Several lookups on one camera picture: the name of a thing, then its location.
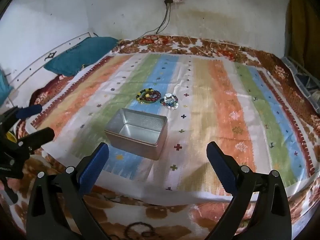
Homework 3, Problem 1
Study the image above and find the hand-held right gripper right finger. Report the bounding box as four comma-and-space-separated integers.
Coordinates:
206, 141, 293, 240

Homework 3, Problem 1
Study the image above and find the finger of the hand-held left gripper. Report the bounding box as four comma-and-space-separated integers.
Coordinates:
0, 104, 43, 127
16, 127, 55, 153

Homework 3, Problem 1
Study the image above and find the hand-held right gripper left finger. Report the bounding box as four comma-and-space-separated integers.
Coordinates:
26, 142, 110, 240

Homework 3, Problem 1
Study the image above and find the silver metal tin box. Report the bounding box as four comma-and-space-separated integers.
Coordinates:
104, 108, 168, 161

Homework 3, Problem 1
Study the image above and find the light blue bead bracelet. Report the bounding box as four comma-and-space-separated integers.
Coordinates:
160, 93, 179, 111

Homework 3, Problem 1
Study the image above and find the green bangle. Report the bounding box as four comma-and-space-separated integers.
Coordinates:
137, 92, 152, 104

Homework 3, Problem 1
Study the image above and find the multicolour bead bracelet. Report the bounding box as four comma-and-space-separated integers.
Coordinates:
136, 88, 154, 105

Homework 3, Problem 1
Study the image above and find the dark red bead bracelet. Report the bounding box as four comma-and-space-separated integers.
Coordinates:
149, 90, 162, 104

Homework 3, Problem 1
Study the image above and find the teal pillow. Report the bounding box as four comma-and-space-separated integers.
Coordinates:
0, 69, 14, 105

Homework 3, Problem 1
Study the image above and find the white bed headboard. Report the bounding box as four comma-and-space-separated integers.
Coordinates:
0, 31, 98, 100

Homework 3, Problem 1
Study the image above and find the striped colourful cloth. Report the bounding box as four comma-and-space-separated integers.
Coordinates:
30, 52, 318, 203

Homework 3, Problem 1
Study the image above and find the teal cloth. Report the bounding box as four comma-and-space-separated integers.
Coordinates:
44, 37, 119, 77

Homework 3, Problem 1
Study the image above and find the brown floral blanket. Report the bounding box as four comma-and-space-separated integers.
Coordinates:
0, 34, 320, 240

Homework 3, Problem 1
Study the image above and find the grey plastic crate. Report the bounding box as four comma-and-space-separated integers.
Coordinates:
281, 56, 320, 105

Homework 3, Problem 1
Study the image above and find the yellow curtain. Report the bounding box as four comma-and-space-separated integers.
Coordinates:
285, 0, 320, 58

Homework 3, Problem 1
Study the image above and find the large black hair tie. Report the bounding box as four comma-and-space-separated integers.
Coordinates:
126, 221, 156, 239

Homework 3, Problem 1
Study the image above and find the black power cable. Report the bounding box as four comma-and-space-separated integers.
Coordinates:
119, 3, 172, 53
119, 3, 168, 48

